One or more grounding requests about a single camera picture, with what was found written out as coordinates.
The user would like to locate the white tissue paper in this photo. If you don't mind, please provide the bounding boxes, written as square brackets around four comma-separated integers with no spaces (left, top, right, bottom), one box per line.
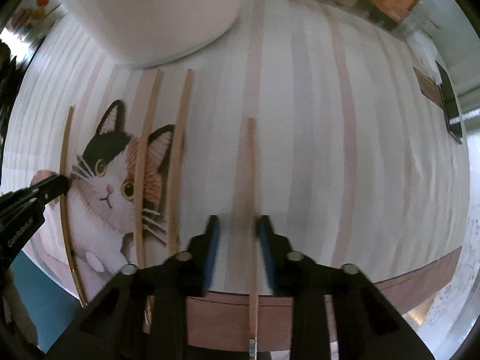
[407,31,442,86]

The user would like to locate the white cylindrical utensil holder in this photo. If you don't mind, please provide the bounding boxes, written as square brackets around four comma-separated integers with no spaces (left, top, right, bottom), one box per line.
[59,0,240,68]

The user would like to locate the striped cat placemat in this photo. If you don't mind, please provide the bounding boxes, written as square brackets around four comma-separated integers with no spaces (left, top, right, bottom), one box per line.
[1,0,470,351]

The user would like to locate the black smartphone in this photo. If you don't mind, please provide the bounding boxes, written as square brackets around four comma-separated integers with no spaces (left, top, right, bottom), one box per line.
[437,63,463,145]

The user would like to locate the fruit sticker poster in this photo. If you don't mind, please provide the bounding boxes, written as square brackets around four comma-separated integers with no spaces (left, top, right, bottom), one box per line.
[6,0,60,41]

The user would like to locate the brown card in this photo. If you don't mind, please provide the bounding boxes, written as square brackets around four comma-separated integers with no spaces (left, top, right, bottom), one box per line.
[413,67,444,110]

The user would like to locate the dark wooden chopstick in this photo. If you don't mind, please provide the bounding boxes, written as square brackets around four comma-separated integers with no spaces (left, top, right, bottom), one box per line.
[242,117,259,359]

